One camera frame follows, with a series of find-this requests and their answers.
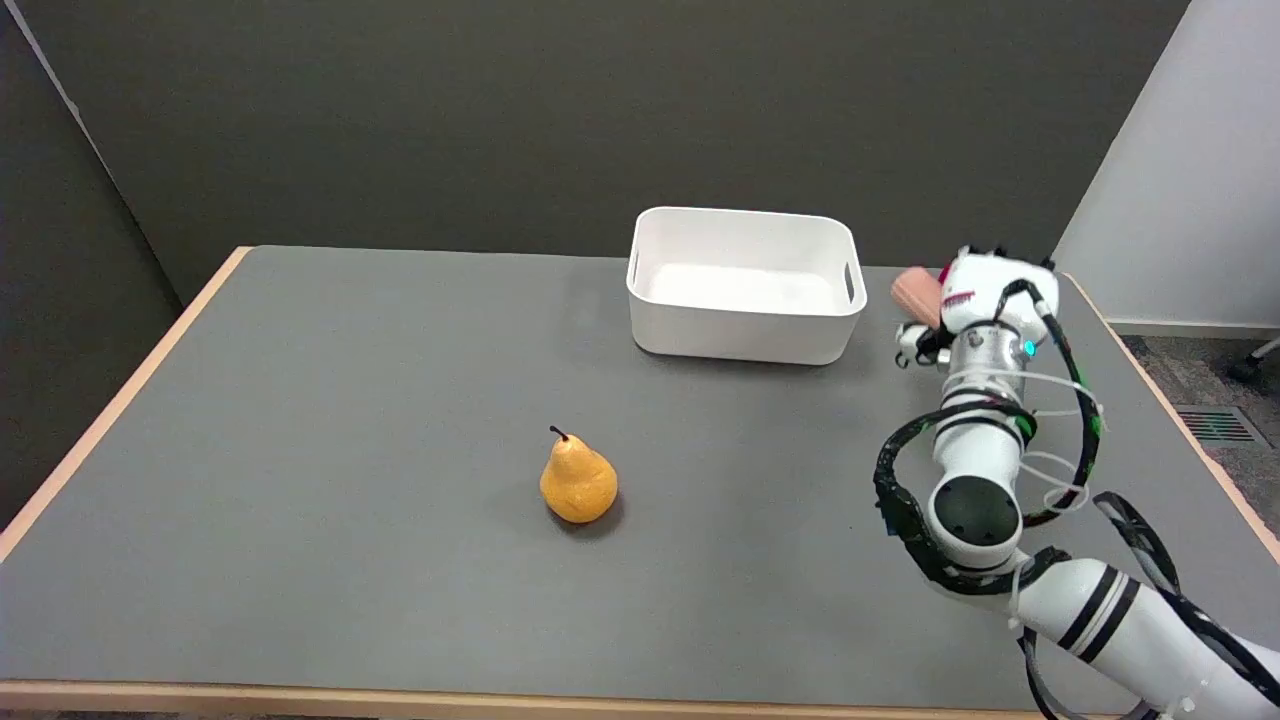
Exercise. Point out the yellow pear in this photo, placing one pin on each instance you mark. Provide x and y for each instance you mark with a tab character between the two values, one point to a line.
577	481

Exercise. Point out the floor vent grille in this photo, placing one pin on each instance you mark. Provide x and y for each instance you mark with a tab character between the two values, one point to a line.
1215	425

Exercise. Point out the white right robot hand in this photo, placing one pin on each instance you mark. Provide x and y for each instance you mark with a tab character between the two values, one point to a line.
985	285

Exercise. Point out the wooden cylinder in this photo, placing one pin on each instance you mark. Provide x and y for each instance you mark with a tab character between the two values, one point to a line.
917	296

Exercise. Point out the white plastic box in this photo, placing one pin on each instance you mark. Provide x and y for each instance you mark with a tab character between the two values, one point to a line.
745	285

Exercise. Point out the black chair caster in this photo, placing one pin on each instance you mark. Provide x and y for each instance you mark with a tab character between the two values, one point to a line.
1248	367

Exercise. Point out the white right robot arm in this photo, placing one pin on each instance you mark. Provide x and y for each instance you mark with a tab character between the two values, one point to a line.
1010	500

